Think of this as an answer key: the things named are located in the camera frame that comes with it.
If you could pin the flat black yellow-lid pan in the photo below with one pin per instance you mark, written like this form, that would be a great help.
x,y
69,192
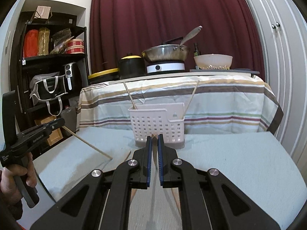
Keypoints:
x,y
103,76

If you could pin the wooden chopstick in caddy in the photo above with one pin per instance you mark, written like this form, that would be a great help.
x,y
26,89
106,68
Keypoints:
x,y
192,95
129,94

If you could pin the person's left hand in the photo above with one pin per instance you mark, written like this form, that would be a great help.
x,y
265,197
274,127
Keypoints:
x,y
9,188

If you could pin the tan package on shelf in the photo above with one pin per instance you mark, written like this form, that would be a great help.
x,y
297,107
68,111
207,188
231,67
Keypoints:
x,y
43,41

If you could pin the steel wok pan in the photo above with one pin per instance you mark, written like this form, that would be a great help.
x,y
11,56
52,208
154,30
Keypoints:
x,y
170,52

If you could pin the black shelving unit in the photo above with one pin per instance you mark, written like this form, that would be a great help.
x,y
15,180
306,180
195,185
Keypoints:
x,y
23,69

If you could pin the black bag grey handles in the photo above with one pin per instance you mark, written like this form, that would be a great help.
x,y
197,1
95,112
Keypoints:
x,y
47,88

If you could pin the white cabinet doors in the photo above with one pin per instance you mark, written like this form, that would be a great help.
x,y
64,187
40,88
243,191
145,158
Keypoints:
x,y
282,31

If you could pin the black air fryer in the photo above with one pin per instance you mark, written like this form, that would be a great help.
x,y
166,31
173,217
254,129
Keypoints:
x,y
76,77

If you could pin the red white round tins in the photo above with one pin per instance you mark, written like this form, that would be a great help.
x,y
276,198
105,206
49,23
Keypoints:
x,y
75,46

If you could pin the wooden chopstick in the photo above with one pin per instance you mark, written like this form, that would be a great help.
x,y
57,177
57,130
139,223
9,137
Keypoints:
x,y
87,143
192,95
176,197
127,156
133,192
155,150
129,94

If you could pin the dark red curtain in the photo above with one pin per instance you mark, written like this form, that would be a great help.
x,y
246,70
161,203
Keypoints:
x,y
119,27

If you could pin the white perforated utensil caddy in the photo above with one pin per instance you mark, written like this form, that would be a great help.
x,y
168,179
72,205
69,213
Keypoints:
x,y
155,119

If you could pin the striped tablecloth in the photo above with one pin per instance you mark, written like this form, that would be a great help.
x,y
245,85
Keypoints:
x,y
213,104

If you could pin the cardboard box on shelf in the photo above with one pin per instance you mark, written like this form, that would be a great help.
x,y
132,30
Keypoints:
x,y
42,12

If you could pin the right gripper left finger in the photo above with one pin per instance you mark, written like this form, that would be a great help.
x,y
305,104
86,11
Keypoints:
x,y
102,199

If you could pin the dark green bottle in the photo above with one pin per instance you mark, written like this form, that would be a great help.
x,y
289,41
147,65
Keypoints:
x,y
196,50

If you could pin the orange package on shelf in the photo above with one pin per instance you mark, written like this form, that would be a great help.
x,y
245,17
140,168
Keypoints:
x,y
30,48

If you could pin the black pot yellow lid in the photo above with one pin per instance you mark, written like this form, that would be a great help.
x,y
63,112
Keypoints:
x,y
131,66

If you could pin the white bowl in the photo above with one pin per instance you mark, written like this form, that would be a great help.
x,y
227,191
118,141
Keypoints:
x,y
213,61

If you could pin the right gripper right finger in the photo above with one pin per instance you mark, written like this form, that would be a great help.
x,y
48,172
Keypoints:
x,y
208,199

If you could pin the dark cutting board tray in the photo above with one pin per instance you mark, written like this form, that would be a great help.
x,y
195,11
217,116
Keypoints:
x,y
247,71

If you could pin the dark snack bags on shelf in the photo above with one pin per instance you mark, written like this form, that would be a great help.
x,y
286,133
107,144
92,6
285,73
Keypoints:
x,y
61,39

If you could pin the white induction cooker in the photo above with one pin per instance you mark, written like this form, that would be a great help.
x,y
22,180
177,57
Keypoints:
x,y
165,67

